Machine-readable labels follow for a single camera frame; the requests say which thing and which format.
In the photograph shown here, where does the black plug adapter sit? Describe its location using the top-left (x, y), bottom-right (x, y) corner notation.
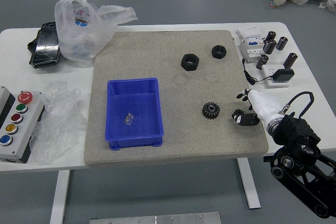
top-left (272, 68), bottom-right (295, 82)

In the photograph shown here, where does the white circuit breaker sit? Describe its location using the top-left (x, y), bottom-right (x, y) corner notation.
top-left (237, 26), bottom-right (266, 64)

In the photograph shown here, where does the blue plastic box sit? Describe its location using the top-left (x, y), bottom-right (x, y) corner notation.
top-left (104, 77), bottom-right (165, 151)

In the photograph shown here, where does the white table leg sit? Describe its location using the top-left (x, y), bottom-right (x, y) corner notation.
top-left (236, 157), bottom-right (261, 210)
top-left (49, 169), bottom-right (71, 224)

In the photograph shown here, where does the black adapter cord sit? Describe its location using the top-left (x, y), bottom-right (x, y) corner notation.
top-left (241, 58), bottom-right (274, 86)

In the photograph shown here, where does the large black gear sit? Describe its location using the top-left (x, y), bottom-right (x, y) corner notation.
top-left (201, 102), bottom-right (221, 121)

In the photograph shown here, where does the big black hex nut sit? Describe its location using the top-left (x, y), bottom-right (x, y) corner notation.
top-left (180, 53), bottom-right (201, 71)

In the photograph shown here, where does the grey metal plate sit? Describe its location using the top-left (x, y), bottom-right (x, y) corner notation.
top-left (89, 211), bottom-right (222, 224)

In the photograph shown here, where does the crumpled clear bubble wrap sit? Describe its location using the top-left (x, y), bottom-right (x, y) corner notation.
top-left (29, 81), bottom-right (88, 166)

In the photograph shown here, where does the grey-brown mat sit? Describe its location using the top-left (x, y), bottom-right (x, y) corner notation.
top-left (83, 29), bottom-right (270, 167)

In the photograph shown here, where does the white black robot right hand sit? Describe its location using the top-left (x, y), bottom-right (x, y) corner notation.
top-left (230, 89), bottom-right (286, 130)

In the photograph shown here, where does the white translucent plastic bag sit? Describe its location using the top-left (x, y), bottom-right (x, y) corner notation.
top-left (54, 0), bottom-right (139, 68)

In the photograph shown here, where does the small black hex nut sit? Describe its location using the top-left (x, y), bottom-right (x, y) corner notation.
top-left (211, 45), bottom-right (227, 59)

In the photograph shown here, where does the grey push-button control box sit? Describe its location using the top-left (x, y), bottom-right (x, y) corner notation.
top-left (0, 86), bottom-right (45, 164)

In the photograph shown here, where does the black device in plastic wrap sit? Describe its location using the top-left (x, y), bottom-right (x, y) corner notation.
top-left (26, 21), bottom-right (62, 69)

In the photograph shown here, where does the white power socket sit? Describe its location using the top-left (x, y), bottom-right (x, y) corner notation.
top-left (261, 63), bottom-right (291, 89)

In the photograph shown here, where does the small clear bag of screws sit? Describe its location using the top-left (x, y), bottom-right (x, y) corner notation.
top-left (123, 112), bottom-right (136, 125)

